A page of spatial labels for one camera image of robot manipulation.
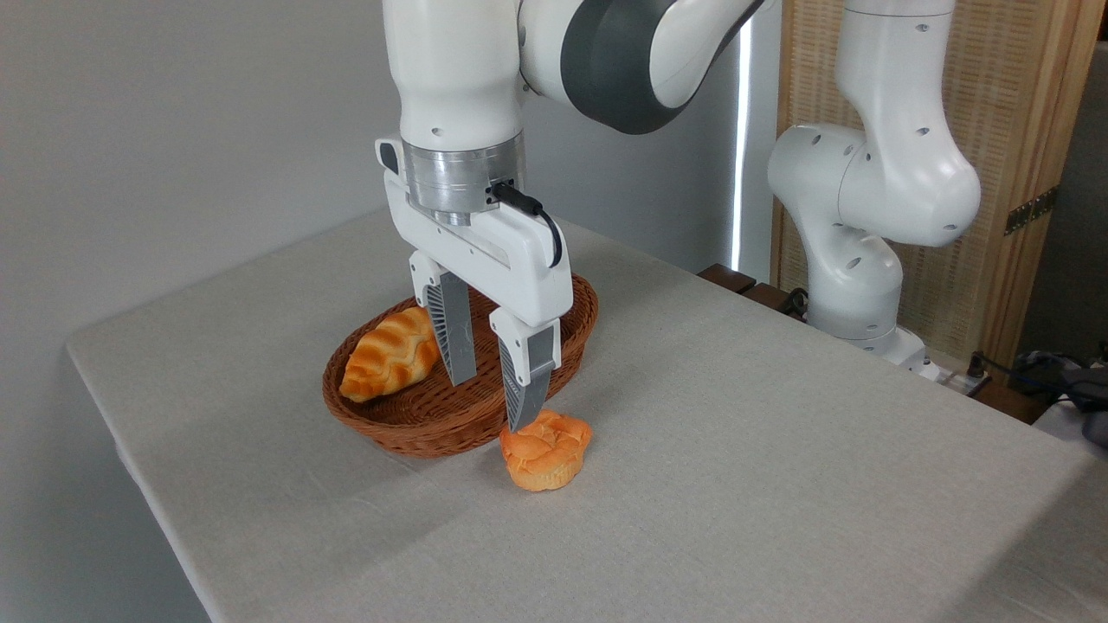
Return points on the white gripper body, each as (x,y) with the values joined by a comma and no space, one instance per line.
(485,251)

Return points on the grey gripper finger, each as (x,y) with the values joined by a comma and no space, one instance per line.
(530,381)
(454,333)

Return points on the long braided bread loaf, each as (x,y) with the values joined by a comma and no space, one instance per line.
(389,359)

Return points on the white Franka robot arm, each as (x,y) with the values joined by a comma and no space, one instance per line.
(450,69)

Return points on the round orange bread bun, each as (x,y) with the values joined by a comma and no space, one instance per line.
(545,454)

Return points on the brown wicker oval basket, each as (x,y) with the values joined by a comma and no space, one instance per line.
(415,424)

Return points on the dark wooden block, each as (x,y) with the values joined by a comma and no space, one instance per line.
(727,279)
(770,297)

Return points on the beige linen tablecloth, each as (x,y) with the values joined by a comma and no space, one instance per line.
(736,484)

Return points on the white power strip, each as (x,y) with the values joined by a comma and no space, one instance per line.
(948,379)

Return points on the black power plug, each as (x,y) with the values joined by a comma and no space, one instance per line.
(975,365)

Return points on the brass screen hinge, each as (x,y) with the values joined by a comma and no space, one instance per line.
(1030,210)

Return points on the wooden rattan folding screen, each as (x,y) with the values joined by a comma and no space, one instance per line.
(1021,130)

